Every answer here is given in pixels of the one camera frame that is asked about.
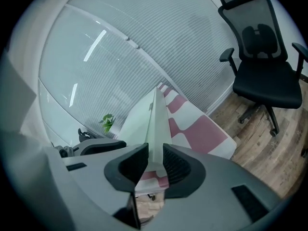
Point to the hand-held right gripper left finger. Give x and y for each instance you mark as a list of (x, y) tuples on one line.
[(96, 184)]

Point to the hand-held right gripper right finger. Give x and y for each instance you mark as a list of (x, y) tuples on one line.
[(216, 189)]

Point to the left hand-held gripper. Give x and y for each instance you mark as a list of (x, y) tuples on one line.
[(67, 151)]

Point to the green potted plant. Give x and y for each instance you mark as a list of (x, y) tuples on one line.
[(107, 122)]

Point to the pink and white checkered tablecloth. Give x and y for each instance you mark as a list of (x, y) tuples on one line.
[(202, 133)]

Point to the white window blinds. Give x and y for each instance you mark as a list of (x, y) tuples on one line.
[(144, 44)]

